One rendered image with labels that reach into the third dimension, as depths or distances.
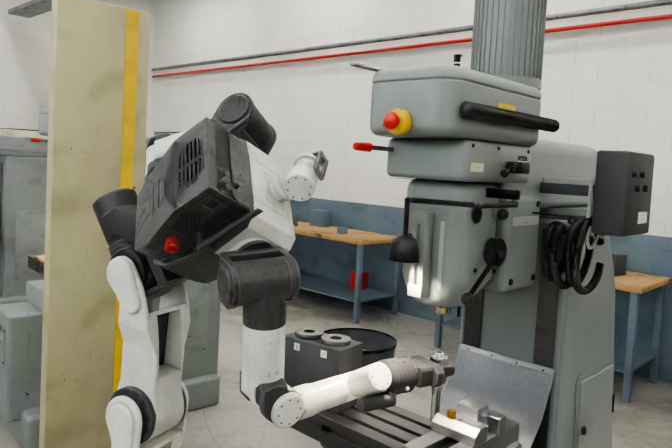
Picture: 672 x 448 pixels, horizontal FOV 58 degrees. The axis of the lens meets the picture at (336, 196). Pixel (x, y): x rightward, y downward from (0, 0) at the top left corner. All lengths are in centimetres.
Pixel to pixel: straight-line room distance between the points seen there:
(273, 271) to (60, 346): 181
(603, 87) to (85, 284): 462
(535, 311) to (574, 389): 25
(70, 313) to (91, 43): 116
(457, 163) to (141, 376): 92
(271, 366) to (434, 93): 68
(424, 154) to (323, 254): 638
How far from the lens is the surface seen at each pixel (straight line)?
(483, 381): 201
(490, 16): 179
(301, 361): 188
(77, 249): 286
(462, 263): 152
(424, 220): 149
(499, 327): 199
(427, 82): 139
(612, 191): 163
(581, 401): 203
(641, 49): 592
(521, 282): 174
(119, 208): 157
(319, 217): 739
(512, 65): 175
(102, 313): 297
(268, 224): 130
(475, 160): 147
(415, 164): 151
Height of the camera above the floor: 165
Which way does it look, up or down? 3 degrees down
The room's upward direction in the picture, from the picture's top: 3 degrees clockwise
